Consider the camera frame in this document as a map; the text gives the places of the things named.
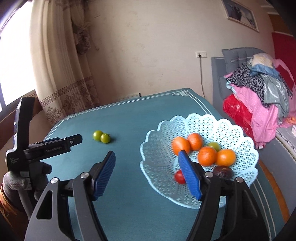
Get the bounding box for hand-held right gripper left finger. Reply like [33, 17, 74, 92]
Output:
[24, 151, 116, 241]

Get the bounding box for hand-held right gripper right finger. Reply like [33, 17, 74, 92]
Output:
[178, 150, 275, 241]

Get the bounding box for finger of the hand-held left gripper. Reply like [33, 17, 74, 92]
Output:
[29, 134, 83, 151]

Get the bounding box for red tomato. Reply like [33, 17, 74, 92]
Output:
[174, 170, 186, 184]

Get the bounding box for dark brown avocado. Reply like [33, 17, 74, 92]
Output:
[212, 166, 234, 180]

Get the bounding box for smooth orange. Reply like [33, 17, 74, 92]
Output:
[216, 149, 237, 167]

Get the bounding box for light blue lattice basket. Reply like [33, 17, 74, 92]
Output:
[139, 113, 259, 210]

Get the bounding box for person's left forearm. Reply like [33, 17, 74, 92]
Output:
[0, 183, 29, 232]

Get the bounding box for person's left hand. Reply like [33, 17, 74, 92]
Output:
[3, 161, 52, 203]

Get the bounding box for beige patterned curtain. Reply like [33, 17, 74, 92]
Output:
[30, 0, 101, 126]

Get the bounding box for white radiator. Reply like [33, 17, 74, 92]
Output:
[115, 92, 142, 101]

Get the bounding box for red blanket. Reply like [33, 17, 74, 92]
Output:
[223, 94, 255, 139]

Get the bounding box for pile of clothes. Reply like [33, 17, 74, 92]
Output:
[223, 59, 289, 149]

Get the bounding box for brown curtain tieback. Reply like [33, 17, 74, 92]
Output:
[70, 14, 93, 55]

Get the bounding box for grey sofa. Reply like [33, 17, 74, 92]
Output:
[211, 56, 296, 209]

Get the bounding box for leopard print cloth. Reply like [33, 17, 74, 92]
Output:
[225, 62, 293, 108]

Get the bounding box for silver grey garment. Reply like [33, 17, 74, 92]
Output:
[262, 76, 290, 121]

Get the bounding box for grey cushion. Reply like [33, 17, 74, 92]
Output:
[222, 47, 267, 72]

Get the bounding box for light blue garment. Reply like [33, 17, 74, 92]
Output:
[250, 62, 281, 77]

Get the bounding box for cream cloth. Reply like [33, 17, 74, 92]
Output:
[251, 53, 275, 67]

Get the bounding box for wooden window frame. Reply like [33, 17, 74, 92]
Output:
[0, 0, 38, 123]

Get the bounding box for black power cable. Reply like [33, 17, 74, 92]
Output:
[199, 57, 207, 99]

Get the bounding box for red wall hanging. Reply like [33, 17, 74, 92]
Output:
[270, 31, 296, 78]

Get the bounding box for framed wall picture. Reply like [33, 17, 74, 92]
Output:
[221, 0, 259, 32]

